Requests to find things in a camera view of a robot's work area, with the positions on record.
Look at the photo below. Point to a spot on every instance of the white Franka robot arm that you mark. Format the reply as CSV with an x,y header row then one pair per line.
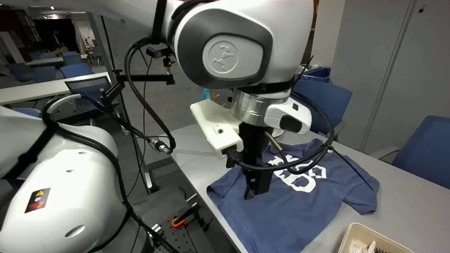
x,y
233,28

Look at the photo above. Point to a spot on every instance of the white background table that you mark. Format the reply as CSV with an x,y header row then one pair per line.
x,y
28,91

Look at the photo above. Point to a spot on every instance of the blue printed T-shirt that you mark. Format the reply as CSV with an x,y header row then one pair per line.
x,y
289,215

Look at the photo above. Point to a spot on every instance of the blue recycling bin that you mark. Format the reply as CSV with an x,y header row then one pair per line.
x,y
320,73

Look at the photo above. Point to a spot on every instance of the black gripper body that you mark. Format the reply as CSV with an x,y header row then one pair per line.
x,y
256,149

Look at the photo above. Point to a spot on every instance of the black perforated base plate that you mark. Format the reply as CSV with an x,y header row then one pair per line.
x,y
187,239

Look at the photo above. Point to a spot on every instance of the black stand with crossbar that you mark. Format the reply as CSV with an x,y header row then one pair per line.
x,y
144,77

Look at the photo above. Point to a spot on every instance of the orange black clamp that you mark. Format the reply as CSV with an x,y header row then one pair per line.
x,y
177,221

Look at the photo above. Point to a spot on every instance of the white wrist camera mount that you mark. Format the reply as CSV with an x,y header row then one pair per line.
x,y
212,124

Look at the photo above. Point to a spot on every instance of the light grey cabinet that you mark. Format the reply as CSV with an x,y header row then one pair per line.
x,y
388,70

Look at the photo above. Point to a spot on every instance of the small dark monitor screen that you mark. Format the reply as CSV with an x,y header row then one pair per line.
x,y
85,86

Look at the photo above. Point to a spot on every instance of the beige cutlery tray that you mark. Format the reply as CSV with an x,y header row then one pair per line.
x,y
355,229

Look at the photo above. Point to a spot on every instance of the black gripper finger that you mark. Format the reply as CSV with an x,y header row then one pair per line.
x,y
250,190
264,183

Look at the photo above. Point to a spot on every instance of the blue office chair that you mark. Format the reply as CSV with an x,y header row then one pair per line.
x,y
426,149
43,73
74,70
327,103

